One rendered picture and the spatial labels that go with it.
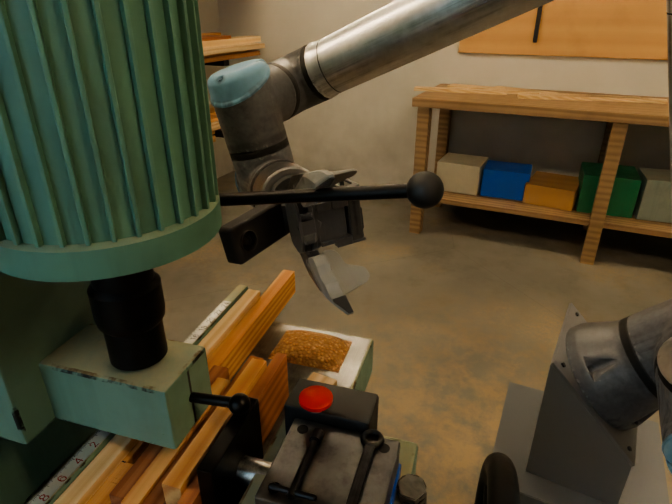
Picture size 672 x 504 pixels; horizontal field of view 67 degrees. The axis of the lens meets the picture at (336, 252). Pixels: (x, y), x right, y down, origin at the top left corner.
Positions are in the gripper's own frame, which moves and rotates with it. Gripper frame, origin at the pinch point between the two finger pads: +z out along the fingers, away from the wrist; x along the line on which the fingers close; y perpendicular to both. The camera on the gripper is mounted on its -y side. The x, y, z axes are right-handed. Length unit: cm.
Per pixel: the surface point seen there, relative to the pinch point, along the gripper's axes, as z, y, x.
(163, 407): 4.2, -19.4, 7.7
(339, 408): 9.4, -5.2, 10.5
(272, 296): -23.1, -2.8, 14.7
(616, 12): -185, 253, -9
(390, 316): -144, 74, 106
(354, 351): -11.4, 4.6, 20.6
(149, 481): 5.5, -22.3, 13.7
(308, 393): 8.3, -7.4, 8.6
